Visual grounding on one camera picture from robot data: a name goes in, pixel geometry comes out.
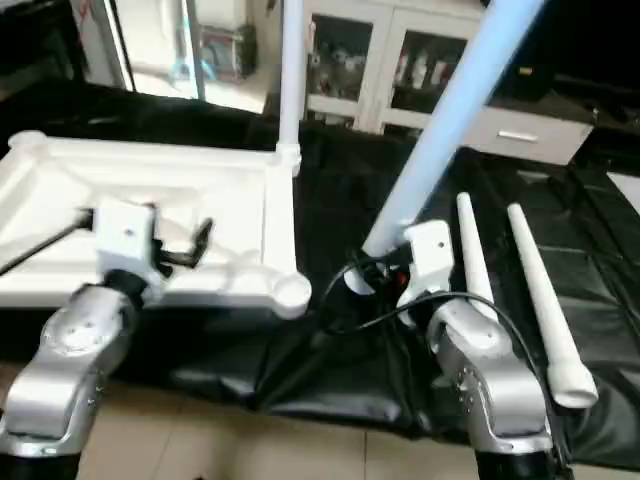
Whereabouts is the white plastic table top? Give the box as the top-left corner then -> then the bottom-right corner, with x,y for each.
0,130 -> 313,319

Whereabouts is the white plastic table leg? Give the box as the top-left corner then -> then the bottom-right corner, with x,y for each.
344,0 -> 547,295
279,0 -> 304,177
456,193 -> 501,323
506,203 -> 600,410

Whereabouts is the black work mat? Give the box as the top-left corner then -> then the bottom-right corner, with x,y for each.
0,80 -> 640,471

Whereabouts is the blue grey floor appliance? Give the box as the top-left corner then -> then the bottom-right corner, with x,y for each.
170,20 -> 259,86

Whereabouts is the white drawer unit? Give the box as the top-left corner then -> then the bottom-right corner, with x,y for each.
462,105 -> 593,166

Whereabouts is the white glass-door cabinet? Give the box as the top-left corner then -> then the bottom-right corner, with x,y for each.
300,0 -> 501,136

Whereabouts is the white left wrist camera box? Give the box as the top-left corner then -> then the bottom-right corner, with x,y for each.
92,200 -> 163,301

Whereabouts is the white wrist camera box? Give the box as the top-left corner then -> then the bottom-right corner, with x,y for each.
403,222 -> 457,307
92,200 -> 163,301

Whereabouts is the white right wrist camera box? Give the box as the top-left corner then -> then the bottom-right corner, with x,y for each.
403,222 -> 457,307

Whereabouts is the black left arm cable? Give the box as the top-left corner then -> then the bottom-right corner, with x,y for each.
0,210 -> 96,279

